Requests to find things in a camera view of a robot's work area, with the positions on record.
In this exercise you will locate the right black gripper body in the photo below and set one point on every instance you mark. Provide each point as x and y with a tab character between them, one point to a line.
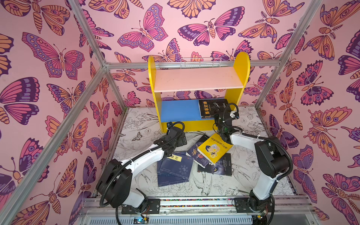
222	118

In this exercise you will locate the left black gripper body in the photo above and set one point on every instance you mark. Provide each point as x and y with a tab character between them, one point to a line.
180	142

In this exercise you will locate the black book orange title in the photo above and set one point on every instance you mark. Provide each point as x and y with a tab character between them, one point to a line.
210	107

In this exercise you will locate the purple book gold characters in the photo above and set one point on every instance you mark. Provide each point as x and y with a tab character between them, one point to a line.
196	154

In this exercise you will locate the yellow cartoon book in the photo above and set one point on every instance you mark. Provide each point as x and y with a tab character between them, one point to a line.
214	148

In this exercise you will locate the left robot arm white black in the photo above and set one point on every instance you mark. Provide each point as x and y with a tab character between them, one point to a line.
115	184

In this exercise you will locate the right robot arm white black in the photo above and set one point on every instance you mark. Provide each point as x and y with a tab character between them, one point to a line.
273	160

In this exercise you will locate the navy book yellow label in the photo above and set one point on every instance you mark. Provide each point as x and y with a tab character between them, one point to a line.
177	165

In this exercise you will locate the navy book underneath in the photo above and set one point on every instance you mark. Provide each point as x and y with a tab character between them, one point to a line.
165	179

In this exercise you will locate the yellow pink blue bookshelf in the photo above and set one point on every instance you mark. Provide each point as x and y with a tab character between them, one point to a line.
197	77

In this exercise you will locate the black wolf eye book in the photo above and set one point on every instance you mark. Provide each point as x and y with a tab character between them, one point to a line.
222	167

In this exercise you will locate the small green circuit board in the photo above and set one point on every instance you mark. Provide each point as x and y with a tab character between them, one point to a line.
141	220

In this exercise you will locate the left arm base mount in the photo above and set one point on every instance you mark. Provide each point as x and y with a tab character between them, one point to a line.
150	206

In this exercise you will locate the white slotted cable duct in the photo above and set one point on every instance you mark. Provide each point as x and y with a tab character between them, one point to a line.
193	220

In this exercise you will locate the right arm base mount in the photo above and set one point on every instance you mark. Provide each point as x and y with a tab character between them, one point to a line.
252	204

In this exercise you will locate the aluminium front rail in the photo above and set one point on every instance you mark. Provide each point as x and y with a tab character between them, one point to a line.
222	205

